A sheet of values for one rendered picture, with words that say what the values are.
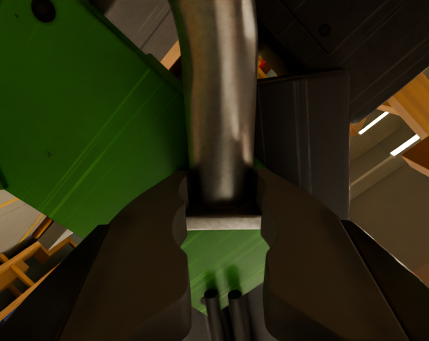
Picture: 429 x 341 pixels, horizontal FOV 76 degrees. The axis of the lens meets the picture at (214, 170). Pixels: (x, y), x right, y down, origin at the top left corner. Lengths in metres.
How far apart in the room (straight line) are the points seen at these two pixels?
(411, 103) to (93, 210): 0.92
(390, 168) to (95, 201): 7.62
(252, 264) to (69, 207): 0.12
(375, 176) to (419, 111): 6.71
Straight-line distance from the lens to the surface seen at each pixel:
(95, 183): 0.17
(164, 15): 0.70
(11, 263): 5.93
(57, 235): 0.39
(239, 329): 0.22
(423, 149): 0.74
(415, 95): 0.99
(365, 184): 7.69
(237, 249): 0.19
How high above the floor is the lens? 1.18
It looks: 4 degrees up
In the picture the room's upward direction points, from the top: 136 degrees clockwise
